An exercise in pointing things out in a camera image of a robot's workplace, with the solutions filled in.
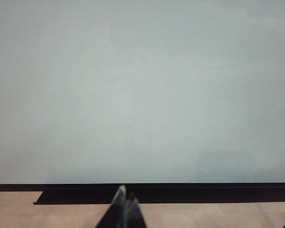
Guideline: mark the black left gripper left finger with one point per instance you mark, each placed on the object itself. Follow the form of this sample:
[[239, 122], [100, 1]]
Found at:
[[114, 213]]

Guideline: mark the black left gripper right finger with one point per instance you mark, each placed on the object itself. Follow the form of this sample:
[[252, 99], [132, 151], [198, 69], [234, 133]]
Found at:
[[134, 216]]

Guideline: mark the long black marker tray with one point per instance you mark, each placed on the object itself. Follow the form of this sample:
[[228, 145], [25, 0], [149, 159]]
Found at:
[[204, 197]]

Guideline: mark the glass whiteboard with black frame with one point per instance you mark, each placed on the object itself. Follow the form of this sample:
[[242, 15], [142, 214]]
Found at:
[[133, 95]]

